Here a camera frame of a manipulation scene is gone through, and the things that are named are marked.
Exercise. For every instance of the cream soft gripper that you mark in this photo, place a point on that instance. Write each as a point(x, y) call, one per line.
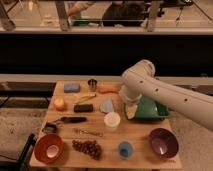
point(130, 110)

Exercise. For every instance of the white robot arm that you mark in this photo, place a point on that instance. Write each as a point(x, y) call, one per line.
point(139, 80)

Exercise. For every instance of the white paper cup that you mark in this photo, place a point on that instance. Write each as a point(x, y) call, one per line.
point(112, 121)

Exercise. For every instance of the blue plastic cup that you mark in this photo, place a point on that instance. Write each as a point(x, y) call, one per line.
point(125, 150)

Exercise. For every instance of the small metal cup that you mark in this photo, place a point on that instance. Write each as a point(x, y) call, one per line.
point(92, 83)

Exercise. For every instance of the green plastic tray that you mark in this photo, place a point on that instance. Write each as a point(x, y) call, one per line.
point(150, 110)

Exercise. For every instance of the yellow banana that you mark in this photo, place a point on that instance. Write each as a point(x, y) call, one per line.
point(83, 97)

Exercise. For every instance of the purple bowl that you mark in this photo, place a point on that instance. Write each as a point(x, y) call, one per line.
point(163, 143)

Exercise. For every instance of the black rectangular block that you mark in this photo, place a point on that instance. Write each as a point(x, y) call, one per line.
point(83, 108)

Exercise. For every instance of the metal key tool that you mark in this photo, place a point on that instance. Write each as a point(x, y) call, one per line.
point(80, 131)

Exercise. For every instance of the bunch of dark grapes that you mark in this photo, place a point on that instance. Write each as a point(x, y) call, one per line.
point(91, 148)

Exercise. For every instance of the blue sponge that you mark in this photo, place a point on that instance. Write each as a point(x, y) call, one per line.
point(71, 87)

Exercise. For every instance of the orange fruit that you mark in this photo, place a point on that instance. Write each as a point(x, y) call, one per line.
point(59, 104)

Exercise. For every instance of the orange bowl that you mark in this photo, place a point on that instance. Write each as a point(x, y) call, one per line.
point(48, 148)

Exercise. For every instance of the black handled tool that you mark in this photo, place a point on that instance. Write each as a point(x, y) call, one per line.
point(70, 120)

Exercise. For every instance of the black chair frame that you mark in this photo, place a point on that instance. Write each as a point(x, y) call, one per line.
point(11, 164)

